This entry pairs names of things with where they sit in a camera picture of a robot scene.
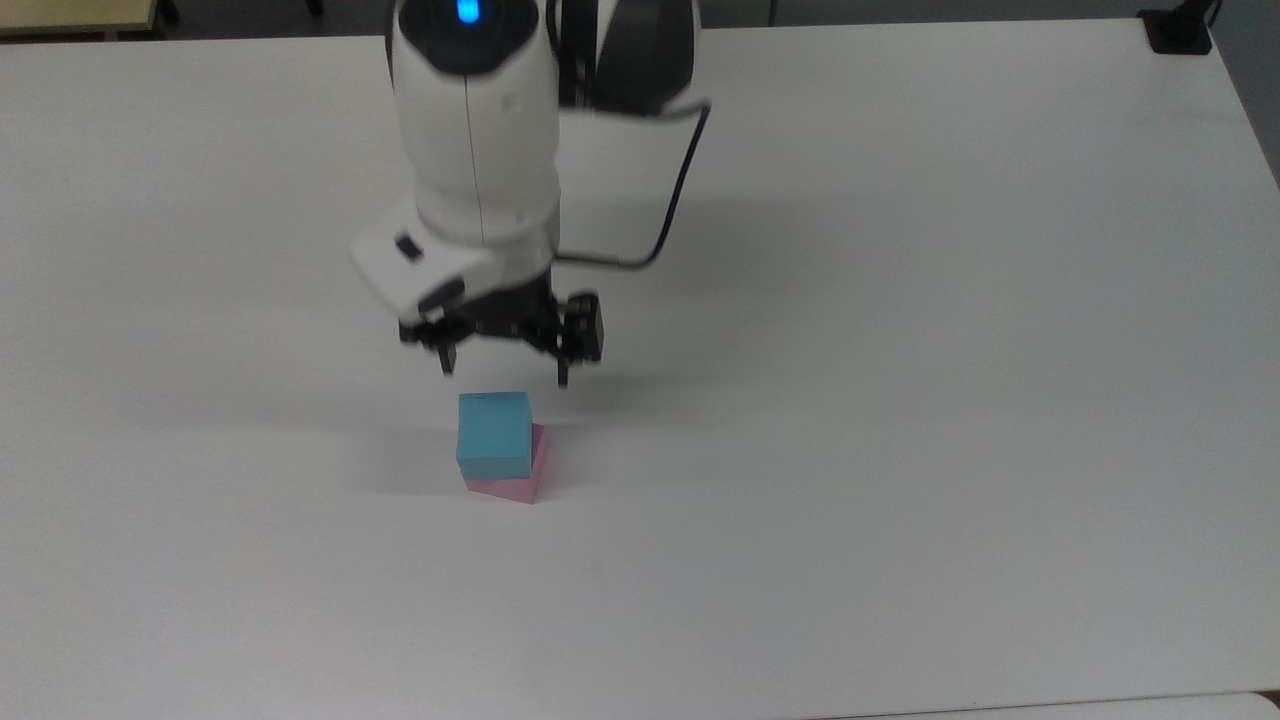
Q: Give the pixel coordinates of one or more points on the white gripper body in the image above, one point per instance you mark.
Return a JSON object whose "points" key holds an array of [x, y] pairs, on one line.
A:
{"points": [[440, 265]]}

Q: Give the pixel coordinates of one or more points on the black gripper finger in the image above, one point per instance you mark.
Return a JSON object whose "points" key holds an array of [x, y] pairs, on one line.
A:
{"points": [[445, 345], [580, 330]]}

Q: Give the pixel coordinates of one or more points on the blue cube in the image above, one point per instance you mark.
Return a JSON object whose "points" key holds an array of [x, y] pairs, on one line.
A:
{"points": [[494, 435]]}

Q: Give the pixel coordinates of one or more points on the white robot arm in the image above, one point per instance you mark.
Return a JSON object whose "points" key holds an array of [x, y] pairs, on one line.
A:
{"points": [[480, 130]]}

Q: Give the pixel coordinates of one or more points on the pink cube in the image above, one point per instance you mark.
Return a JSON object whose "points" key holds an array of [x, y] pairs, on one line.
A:
{"points": [[536, 480]]}

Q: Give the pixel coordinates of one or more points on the beige wooden desk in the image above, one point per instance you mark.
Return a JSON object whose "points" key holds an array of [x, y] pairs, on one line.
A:
{"points": [[75, 14]]}

